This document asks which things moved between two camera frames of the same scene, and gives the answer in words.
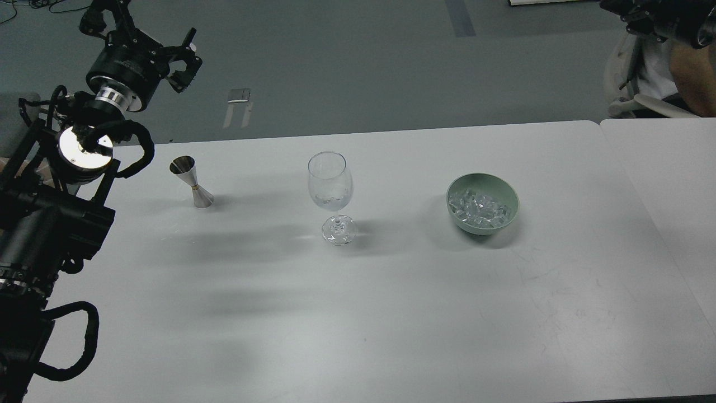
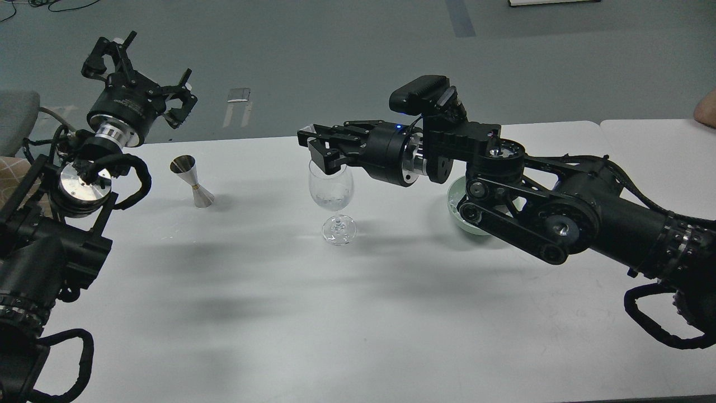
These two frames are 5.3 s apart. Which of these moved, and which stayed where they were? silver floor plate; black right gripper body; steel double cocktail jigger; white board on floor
Moved: black right gripper body
Stayed: steel double cocktail jigger; silver floor plate; white board on floor
